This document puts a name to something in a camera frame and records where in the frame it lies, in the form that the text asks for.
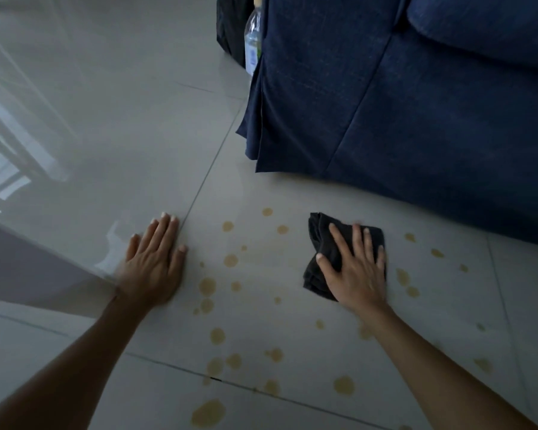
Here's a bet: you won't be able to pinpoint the dark blue sofa cushion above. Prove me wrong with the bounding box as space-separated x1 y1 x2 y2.
405 0 538 76

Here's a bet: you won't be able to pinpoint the dark blue fabric sofa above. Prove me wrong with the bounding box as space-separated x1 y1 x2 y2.
236 0 538 249

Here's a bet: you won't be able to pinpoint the black cleaning cloth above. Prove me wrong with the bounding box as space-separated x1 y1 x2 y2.
302 212 386 303

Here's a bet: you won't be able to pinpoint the person's right forearm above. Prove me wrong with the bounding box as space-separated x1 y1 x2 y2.
352 303 538 430

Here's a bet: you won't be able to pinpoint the person's left hand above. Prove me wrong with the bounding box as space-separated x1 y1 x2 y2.
116 212 188 308

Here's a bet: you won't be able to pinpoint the person's left forearm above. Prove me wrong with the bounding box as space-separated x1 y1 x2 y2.
0 291 149 430

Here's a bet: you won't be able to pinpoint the black bag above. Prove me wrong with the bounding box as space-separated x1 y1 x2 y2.
216 0 256 68

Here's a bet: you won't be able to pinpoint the person's right hand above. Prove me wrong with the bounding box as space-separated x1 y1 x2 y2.
316 223 388 315

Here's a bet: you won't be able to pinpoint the brown liquid spill drops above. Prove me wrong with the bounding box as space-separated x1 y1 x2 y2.
190 207 495 430

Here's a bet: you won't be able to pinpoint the clear plastic water bottle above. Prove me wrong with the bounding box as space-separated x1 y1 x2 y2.
244 6 263 77

